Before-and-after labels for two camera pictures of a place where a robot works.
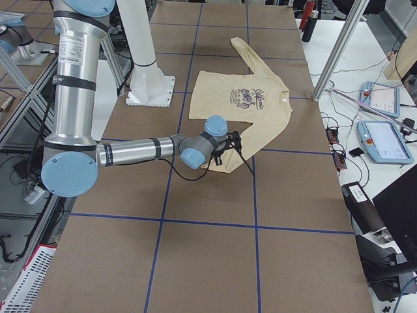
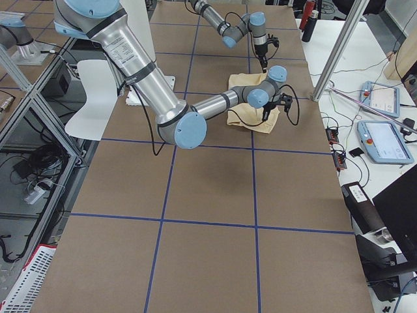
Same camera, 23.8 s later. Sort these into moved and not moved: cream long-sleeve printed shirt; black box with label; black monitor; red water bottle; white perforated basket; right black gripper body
Moved: right black gripper body; cream long-sleeve printed shirt
Not moved: white perforated basket; black box with label; black monitor; red water bottle
